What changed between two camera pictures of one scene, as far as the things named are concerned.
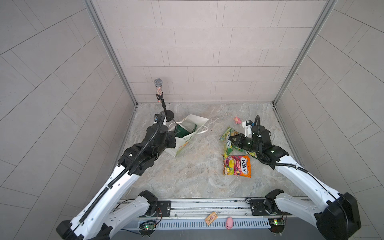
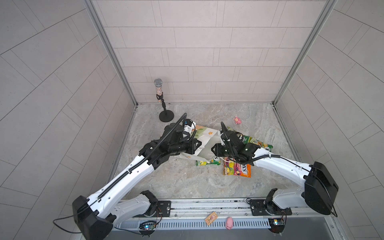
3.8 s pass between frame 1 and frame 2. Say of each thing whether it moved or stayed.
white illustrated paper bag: moved
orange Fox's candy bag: stayed
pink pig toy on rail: stayed
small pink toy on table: stayed
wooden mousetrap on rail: stayed
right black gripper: moved
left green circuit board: stayed
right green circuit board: stayed
